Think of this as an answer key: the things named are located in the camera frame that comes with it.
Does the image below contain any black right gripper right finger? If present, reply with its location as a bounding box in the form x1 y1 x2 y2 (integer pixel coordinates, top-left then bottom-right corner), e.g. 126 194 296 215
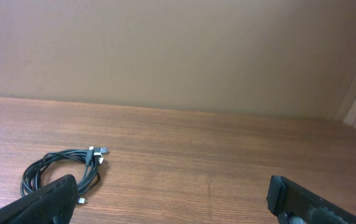
266 175 356 224

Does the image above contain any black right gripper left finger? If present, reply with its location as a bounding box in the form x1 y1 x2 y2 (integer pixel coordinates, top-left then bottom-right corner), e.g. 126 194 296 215
0 174 78 224

